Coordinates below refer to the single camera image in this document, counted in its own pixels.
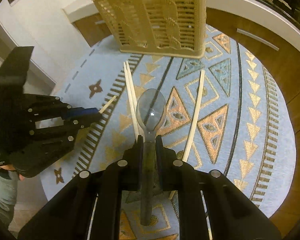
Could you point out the blue patterned table mat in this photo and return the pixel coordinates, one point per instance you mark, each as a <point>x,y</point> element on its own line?
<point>97,77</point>

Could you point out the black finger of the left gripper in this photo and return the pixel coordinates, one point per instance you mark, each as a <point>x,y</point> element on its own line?
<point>84,121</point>

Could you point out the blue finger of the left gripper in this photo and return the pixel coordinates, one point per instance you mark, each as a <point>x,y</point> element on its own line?
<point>79,111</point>

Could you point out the beige plastic utensil basket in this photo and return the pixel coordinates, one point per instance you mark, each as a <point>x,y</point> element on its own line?
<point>157,27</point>

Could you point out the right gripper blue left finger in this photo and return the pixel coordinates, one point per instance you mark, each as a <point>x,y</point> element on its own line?
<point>88,208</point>

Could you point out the wooden chopstick pair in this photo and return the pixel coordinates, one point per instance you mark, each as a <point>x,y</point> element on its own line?
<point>130,99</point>
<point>134,99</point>

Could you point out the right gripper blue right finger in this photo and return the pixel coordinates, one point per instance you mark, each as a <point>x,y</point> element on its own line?
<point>210,205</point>

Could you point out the single wooden chopstick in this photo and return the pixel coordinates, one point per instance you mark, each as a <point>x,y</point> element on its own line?
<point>194,121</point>

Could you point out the silver drawer handle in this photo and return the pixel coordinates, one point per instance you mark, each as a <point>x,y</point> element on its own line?
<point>257,38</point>

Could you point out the wooden chopstick short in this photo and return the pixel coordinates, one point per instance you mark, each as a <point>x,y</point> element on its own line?
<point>107,104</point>

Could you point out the clear grey spoon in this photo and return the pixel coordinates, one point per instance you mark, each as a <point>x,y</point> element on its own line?
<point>150,113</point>

